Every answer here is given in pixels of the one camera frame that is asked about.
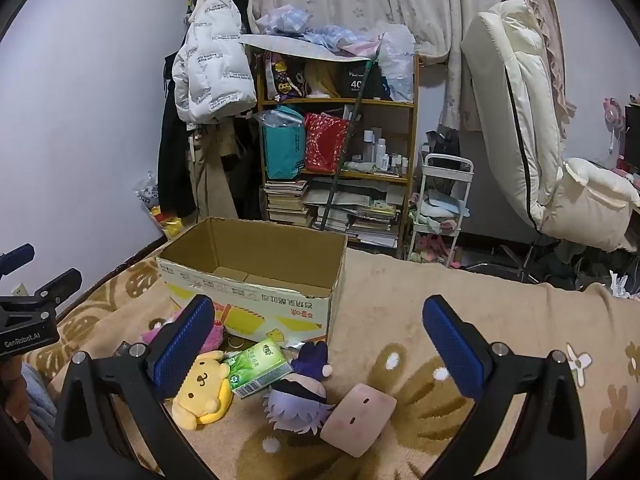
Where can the yellow dog plush toy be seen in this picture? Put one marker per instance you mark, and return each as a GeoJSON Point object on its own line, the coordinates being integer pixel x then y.
{"type": "Point", "coordinates": [200, 385]}

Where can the cream padded chair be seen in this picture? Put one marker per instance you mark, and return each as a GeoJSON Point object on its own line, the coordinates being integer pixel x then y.
{"type": "Point", "coordinates": [505, 85]}

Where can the black monitor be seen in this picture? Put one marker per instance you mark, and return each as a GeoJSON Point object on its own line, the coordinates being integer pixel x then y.
{"type": "Point", "coordinates": [634, 135]}

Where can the white flat board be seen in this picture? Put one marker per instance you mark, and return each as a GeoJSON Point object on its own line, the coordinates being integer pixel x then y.
{"type": "Point", "coordinates": [300, 46]}

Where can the blue checked cloth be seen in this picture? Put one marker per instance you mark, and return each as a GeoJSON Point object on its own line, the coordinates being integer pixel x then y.
{"type": "Point", "coordinates": [290, 20]}

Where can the white plastic bag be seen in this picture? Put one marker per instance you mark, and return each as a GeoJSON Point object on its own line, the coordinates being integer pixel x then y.
{"type": "Point", "coordinates": [397, 60]}

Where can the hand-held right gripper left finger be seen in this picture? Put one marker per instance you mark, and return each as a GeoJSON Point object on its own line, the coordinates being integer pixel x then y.
{"type": "Point", "coordinates": [182, 347]}

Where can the red bag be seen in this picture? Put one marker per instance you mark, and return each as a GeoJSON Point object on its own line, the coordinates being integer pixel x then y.
{"type": "Point", "coordinates": [325, 145]}

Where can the beige coat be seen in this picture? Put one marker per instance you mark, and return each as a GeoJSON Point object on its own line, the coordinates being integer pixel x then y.
{"type": "Point", "coordinates": [210, 180]}

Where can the pink square plush toy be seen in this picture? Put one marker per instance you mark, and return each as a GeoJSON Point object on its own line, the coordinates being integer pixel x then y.
{"type": "Point", "coordinates": [357, 417]}

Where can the person's left hand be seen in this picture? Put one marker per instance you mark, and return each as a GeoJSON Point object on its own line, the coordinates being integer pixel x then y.
{"type": "Point", "coordinates": [12, 395]}

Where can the stack of books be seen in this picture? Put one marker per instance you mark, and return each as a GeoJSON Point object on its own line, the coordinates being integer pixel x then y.
{"type": "Point", "coordinates": [285, 205]}

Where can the blonde wig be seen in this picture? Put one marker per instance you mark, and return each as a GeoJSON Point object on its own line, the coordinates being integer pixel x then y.
{"type": "Point", "coordinates": [322, 80]}

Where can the green tissue pack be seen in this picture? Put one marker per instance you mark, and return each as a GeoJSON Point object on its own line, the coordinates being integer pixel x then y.
{"type": "Point", "coordinates": [255, 365]}

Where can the black coat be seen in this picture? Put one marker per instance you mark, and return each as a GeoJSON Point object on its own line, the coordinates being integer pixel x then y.
{"type": "Point", "coordinates": [172, 160]}

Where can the clear snack bag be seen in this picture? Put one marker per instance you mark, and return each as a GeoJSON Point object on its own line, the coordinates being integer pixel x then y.
{"type": "Point", "coordinates": [150, 195]}

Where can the purple-haired plush doll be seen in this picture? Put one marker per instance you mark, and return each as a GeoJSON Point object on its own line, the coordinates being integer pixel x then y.
{"type": "Point", "coordinates": [300, 405]}

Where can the wooden bookshelf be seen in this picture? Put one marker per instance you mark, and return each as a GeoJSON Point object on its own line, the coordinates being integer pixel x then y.
{"type": "Point", "coordinates": [350, 103]}

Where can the white puffer jacket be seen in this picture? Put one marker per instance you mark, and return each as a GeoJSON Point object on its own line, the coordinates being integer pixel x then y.
{"type": "Point", "coordinates": [215, 70]}

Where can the white wall socket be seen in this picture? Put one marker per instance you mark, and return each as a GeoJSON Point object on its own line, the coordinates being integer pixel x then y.
{"type": "Point", "coordinates": [20, 290]}

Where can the teal bag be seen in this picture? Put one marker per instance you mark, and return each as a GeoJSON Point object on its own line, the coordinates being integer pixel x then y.
{"type": "Point", "coordinates": [282, 152]}

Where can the pink fan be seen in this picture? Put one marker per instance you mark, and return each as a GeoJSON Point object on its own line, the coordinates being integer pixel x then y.
{"type": "Point", "coordinates": [614, 115]}

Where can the light blue cloth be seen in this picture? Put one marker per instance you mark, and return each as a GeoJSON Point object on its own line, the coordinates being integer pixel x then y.
{"type": "Point", "coordinates": [40, 395]}

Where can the printed black tote bag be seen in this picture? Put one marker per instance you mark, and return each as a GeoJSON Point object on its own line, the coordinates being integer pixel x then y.
{"type": "Point", "coordinates": [285, 77]}

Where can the beige floral blanket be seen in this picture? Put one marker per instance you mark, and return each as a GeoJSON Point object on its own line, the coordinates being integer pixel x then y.
{"type": "Point", "coordinates": [410, 300]}

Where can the group of small bottles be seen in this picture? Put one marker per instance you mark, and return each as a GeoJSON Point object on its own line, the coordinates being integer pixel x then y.
{"type": "Point", "coordinates": [381, 152]}

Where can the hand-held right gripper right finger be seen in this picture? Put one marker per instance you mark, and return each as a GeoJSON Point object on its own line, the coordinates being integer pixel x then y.
{"type": "Point", "coordinates": [455, 350]}

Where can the green pole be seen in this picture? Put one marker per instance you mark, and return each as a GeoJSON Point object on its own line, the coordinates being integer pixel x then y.
{"type": "Point", "coordinates": [332, 190]}

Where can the printed cardboard box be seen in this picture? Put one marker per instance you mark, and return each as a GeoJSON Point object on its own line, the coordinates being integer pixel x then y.
{"type": "Point", "coordinates": [280, 310]}

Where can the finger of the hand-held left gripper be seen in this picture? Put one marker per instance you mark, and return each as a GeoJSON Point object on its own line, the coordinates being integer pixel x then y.
{"type": "Point", "coordinates": [60, 284]}
{"type": "Point", "coordinates": [17, 256]}

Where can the black box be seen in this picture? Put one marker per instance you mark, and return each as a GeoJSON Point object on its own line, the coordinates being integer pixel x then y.
{"type": "Point", "coordinates": [357, 82]}

